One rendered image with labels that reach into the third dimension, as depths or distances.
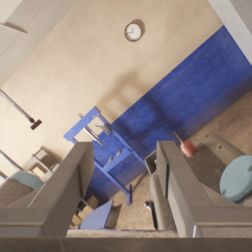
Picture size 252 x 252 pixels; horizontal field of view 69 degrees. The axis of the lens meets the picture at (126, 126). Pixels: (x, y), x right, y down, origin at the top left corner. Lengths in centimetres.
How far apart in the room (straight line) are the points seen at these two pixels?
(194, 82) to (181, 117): 73
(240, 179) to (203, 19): 381
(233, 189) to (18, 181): 49
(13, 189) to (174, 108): 360
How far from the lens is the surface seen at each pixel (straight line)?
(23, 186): 57
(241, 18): 374
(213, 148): 100
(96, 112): 336
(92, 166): 16
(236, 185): 37
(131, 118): 387
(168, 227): 84
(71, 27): 398
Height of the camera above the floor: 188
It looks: 12 degrees down
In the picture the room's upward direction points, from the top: 43 degrees counter-clockwise
